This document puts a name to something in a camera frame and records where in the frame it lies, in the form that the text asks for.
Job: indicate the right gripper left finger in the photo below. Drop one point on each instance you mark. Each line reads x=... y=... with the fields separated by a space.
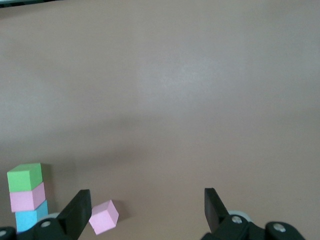
x=75 y=215

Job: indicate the light pink foam cube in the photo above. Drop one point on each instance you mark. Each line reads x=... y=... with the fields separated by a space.
x=26 y=197

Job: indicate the cyan foam cube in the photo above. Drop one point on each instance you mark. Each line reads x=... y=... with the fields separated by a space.
x=30 y=218

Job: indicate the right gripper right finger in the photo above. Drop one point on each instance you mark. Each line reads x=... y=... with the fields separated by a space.
x=216 y=215

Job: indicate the green foam cube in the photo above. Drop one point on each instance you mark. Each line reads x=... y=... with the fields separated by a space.
x=23 y=178

